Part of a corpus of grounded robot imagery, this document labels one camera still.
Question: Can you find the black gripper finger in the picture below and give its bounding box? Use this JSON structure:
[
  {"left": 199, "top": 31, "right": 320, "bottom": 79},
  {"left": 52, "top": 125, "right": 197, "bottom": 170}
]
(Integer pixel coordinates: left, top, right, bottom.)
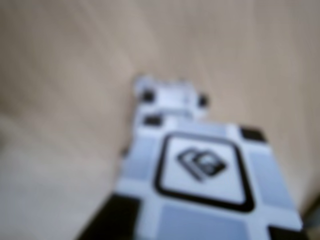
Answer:
[{"left": 76, "top": 195, "right": 119, "bottom": 240}]

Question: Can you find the white cube squares symbol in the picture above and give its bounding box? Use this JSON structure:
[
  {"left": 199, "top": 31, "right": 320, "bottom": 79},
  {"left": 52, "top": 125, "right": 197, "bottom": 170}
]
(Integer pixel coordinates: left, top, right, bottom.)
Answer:
[{"left": 109, "top": 113, "right": 310, "bottom": 240}]

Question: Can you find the white cube lamp symbol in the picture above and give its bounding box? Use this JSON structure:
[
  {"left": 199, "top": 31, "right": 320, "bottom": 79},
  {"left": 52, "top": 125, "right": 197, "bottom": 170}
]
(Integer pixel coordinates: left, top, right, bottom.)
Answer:
[{"left": 131, "top": 73, "right": 210, "bottom": 121}]

